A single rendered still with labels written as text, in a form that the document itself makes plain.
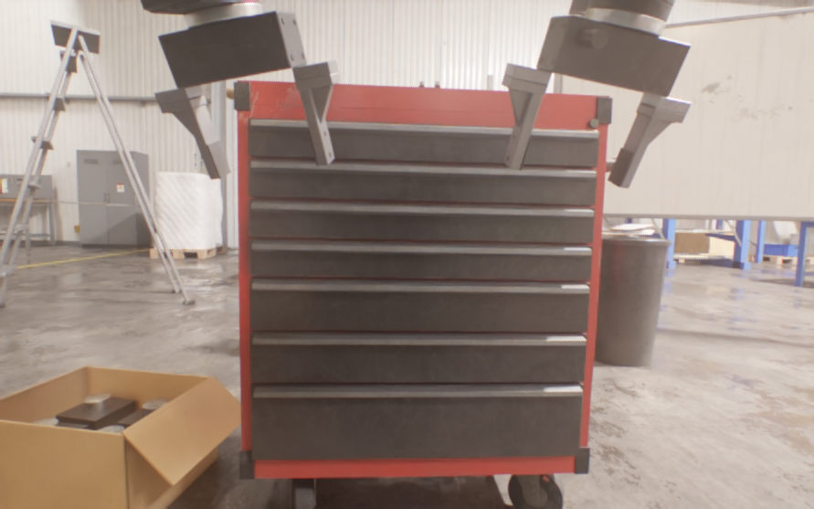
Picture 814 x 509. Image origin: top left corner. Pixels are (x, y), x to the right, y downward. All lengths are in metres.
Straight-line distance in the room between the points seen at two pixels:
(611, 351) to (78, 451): 2.05
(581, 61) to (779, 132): 2.93
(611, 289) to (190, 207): 6.29
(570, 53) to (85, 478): 1.16
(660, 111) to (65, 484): 1.26
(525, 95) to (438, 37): 9.16
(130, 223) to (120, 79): 2.96
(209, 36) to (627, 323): 2.08
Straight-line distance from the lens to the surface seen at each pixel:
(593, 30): 0.44
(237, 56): 0.48
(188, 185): 7.31
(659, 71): 0.51
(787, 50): 3.47
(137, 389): 1.46
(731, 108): 3.31
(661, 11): 0.49
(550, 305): 0.88
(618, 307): 2.23
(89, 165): 10.00
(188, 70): 0.51
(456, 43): 9.63
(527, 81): 0.46
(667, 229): 7.81
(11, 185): 11.42
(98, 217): 9.90
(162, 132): 10.03
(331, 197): 0.80
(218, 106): 9.48
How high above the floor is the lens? 0.69
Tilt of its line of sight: 5 degrees down
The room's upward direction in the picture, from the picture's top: 1 degrees clockwise
